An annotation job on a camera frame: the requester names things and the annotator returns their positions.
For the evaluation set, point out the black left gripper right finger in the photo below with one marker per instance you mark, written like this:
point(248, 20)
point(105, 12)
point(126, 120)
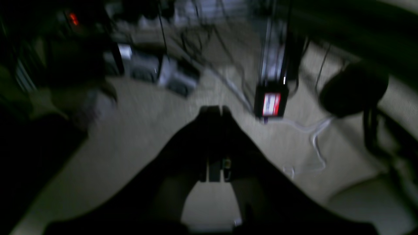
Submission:
point(269, 202)

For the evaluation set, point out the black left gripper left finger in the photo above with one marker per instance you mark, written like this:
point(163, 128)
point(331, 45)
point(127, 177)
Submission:
point(152, 202)

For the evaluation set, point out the black box red label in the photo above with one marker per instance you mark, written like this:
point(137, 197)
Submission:
point(271, 100)

